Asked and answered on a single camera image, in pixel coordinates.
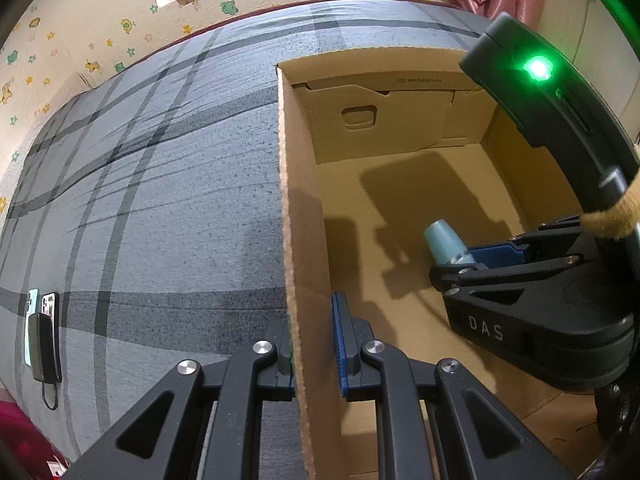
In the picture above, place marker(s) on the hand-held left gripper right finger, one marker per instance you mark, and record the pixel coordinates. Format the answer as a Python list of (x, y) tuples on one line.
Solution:
[(341, 340)]

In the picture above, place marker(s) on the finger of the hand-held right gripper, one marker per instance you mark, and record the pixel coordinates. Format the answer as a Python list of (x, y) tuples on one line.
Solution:
[(500, 277), (495, 253)]

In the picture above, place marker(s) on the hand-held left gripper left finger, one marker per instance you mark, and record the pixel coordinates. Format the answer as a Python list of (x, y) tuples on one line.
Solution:
[(275, 380)]

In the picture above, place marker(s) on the light blue plastic tube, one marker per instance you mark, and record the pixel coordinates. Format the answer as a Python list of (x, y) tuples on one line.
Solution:
[(442, 240)]

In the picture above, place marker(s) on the cardboard box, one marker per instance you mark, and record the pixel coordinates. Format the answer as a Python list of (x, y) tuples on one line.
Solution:
[(390, 200)]

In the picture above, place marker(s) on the person's right forearm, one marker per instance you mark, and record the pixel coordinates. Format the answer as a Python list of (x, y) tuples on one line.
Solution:
[(615, 220)]

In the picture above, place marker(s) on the beige wardrobe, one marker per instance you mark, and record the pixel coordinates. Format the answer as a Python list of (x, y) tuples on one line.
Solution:
[(600, 45)]

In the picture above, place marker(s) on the dark power bank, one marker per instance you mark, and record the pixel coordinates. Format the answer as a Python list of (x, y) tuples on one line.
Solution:
[(44, 345)]

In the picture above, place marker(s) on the teal phone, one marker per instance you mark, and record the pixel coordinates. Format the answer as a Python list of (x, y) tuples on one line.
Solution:
[(32, 300)]

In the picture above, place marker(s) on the magenta cloth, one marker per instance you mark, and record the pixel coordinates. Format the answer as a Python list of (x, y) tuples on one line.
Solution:
[(20, 435)]

